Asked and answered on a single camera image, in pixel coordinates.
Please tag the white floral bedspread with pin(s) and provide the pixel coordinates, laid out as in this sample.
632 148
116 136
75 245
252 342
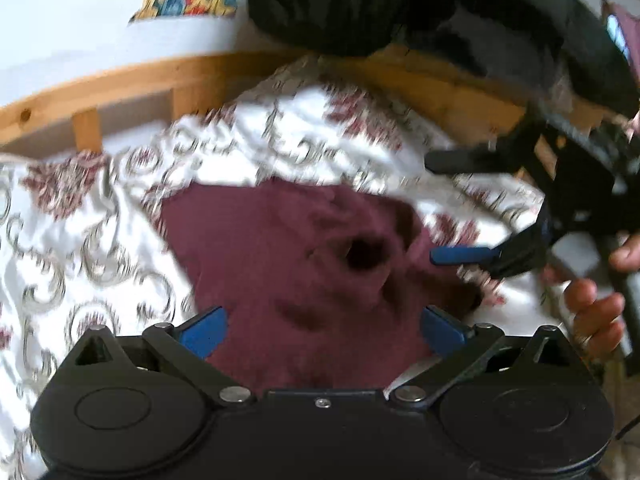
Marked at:
100 220

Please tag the person's dark clothing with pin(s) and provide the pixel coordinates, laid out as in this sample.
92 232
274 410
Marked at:
325 5

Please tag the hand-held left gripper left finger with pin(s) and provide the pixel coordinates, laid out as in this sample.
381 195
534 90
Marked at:
202 332

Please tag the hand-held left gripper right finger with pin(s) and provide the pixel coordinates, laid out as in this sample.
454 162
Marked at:
442 330

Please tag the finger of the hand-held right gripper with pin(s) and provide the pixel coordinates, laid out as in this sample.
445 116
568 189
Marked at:
460 256
470 160

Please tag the maroon small garment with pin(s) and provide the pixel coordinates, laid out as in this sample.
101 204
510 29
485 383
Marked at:
310 280

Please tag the person's right hand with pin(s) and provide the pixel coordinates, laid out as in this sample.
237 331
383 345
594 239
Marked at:
595 310

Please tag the wooden bed frame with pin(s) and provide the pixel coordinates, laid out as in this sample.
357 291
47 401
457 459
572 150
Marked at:
150 77

